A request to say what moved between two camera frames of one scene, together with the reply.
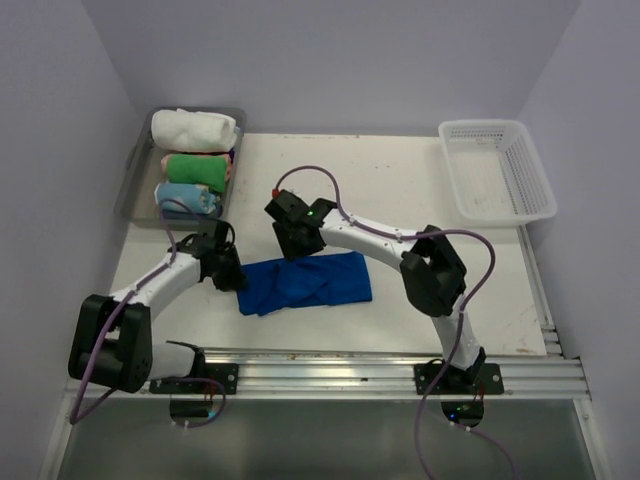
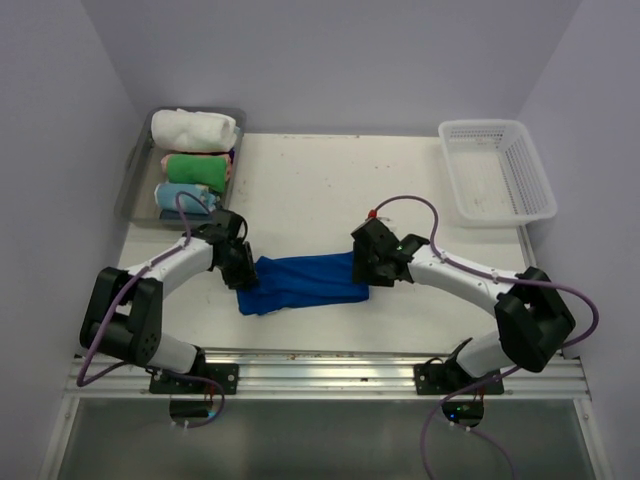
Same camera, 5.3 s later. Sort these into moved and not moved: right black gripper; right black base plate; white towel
Moved: right black gripper
Not moved: white towel; right black base plate
